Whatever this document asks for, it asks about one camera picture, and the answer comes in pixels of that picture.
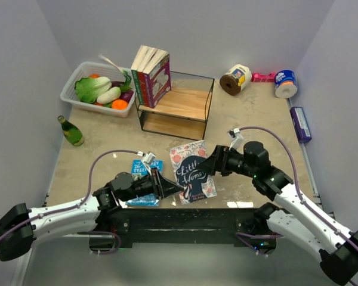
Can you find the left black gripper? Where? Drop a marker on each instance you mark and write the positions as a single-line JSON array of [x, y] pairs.
[[165, 186]]

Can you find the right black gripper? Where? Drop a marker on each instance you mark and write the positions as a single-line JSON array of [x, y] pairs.
[[218, 161]]

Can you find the little women book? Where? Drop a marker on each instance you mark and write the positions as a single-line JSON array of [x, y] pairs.
[[197, 184]]

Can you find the blue 26-storey treehouse book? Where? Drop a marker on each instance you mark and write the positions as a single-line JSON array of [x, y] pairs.
[[138, 170]]

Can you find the black wire wooden shelf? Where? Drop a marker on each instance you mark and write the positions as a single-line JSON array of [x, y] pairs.
[[183, 111]]

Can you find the purple book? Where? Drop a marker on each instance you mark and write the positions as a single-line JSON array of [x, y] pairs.
[[157, 77]]

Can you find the red treehouse book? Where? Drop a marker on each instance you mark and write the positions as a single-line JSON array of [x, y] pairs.
[[146, 54]]

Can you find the green 104-storey treehouse book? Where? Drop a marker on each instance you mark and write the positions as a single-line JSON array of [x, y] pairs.
[[135, 65]]

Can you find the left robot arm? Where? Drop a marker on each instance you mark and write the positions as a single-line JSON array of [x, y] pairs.
[[22, 228]]

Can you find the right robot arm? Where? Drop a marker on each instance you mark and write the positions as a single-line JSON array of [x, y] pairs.
[[298, 219]]

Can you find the brown core paper roll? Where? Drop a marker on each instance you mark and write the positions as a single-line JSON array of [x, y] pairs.
[[235, 79]]

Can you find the purple box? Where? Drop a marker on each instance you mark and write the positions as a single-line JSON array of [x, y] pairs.
[[300, 124]]

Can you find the toy orange carrot slice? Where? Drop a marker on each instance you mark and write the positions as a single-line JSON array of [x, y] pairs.
[[119, 104]]

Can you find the pink plastic object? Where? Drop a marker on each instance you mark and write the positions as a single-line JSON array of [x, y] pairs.
[[263, 78]]

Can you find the toy purple onion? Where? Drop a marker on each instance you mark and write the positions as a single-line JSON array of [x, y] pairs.
[[126, 96]]

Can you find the green glass bottle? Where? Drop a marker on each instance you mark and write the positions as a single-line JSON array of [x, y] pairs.
[[71, 132]]

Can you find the toy white radish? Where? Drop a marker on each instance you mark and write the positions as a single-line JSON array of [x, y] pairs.
[[109, 96]]

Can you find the toy green leek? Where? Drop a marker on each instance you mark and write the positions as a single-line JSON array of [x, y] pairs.
[[126, 86]]

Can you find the blue wrapped toilet roll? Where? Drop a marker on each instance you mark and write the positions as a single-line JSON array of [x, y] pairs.
[[285, 84]]

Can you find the white plastic basket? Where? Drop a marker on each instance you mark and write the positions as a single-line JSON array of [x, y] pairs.
[[85, 69]]

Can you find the toy green cabbage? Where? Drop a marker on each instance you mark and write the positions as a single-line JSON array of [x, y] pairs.
[[88, 89]]

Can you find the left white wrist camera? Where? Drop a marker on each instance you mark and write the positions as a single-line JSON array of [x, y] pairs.
[[147, 159]]

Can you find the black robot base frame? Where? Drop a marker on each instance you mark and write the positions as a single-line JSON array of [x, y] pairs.
[[238, 227]]

